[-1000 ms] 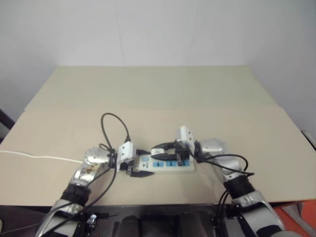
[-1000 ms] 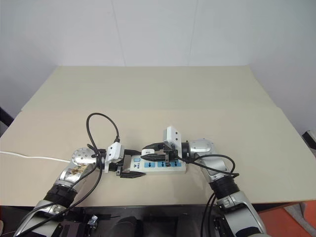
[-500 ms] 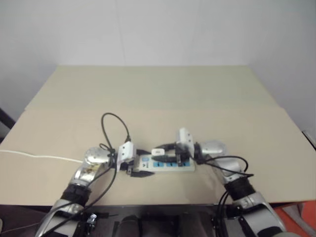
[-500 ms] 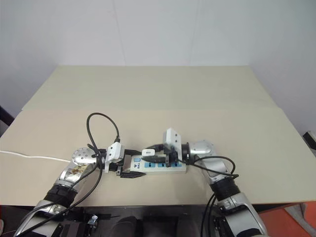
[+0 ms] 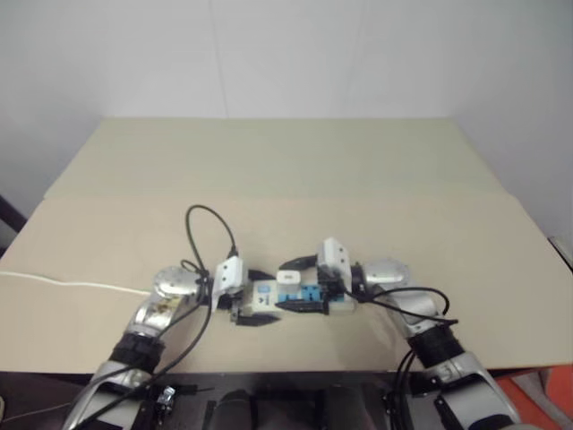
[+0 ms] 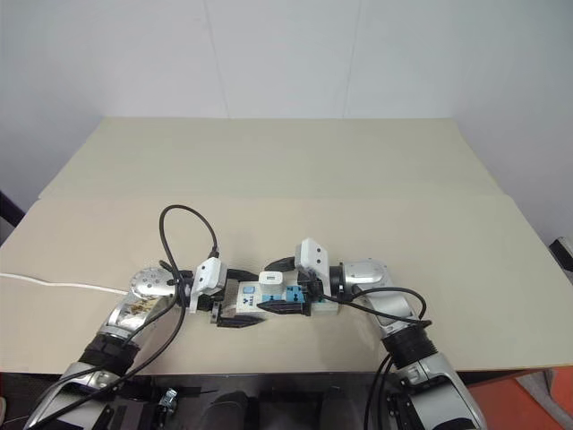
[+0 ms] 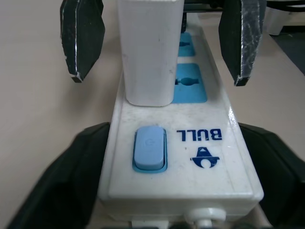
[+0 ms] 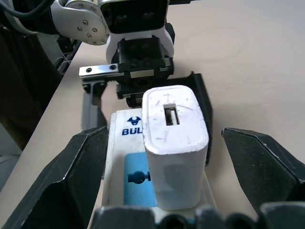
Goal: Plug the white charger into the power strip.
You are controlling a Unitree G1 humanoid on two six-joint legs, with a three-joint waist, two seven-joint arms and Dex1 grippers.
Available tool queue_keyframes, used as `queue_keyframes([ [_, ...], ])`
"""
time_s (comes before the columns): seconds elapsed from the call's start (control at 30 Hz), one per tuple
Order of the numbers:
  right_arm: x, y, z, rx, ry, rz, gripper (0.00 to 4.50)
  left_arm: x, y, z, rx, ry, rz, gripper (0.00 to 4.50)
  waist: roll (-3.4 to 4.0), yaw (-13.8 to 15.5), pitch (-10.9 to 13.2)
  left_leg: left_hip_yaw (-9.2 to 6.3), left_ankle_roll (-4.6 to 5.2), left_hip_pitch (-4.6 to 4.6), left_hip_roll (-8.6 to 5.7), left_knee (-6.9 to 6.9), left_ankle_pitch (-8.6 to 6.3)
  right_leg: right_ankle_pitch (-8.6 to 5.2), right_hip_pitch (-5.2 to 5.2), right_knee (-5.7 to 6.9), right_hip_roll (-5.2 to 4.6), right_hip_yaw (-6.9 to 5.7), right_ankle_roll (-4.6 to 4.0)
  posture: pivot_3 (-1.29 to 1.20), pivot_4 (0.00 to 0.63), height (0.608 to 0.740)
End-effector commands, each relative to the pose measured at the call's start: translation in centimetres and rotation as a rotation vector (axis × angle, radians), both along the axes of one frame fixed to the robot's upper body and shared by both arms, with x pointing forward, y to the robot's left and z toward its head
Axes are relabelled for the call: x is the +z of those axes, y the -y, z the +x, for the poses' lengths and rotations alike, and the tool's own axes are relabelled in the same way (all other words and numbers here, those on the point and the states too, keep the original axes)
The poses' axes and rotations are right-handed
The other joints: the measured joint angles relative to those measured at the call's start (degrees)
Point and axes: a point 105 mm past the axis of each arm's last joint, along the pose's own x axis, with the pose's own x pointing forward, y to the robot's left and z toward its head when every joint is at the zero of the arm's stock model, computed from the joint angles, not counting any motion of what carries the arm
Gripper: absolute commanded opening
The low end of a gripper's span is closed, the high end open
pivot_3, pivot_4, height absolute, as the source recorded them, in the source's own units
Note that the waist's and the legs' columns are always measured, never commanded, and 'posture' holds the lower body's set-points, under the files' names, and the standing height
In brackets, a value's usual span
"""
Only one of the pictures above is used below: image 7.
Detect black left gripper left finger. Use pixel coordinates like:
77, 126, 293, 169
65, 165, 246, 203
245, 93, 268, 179
4, 122, 112, 229

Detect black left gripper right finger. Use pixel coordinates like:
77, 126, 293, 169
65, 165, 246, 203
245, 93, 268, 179
238, 123, 305, 229

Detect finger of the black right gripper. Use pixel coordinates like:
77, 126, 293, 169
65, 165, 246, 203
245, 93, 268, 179
218, 0, 267, 87
59, 0, 106, 83

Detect white charger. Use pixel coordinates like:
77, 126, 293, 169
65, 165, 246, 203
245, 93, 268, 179
116, 0, 185, 107

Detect white power strip blue sockets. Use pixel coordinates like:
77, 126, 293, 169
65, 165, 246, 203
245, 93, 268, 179
99, 11, 264, 229

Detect white furniture base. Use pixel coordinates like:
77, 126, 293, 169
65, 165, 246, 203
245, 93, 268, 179
268, 8, 305, 34

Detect black cable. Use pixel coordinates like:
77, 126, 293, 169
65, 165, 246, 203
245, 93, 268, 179
266, 0, 305, 15

